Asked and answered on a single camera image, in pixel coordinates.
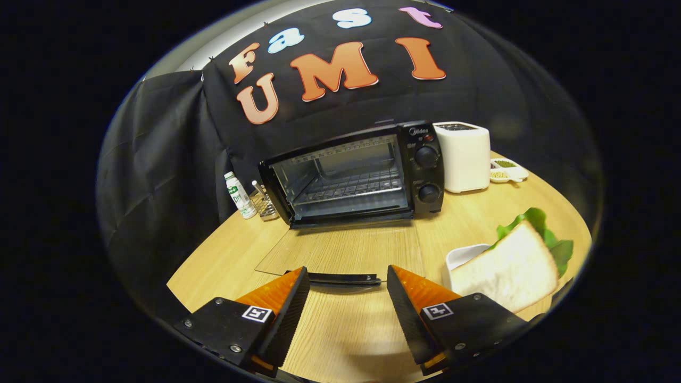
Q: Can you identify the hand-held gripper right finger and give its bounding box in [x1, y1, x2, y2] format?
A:
[387, 264, 546, 376]

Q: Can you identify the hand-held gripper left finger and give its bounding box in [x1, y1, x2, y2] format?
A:
[175, 266, 311, 378]

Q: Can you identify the lettuce bread sandwich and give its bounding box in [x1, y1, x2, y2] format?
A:
[450, 207, 574, 314]

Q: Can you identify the black toaster oven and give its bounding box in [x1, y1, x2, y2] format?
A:
[254, 120, 445, 292]

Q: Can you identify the white pop-up toaster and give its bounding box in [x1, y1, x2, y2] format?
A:
[433, 121, 491, 194]

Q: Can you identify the white square dish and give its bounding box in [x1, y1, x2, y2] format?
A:
[442, 244, 493, 290]

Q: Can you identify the small white drink bottle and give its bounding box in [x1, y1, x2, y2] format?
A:
[223, 171, 258, 220]

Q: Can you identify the white divided condiment dish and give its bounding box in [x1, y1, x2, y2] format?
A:
[489, 158, 529, 184]

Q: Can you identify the metal wire rack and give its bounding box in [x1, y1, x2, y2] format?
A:
[250, 180, 280, 222]

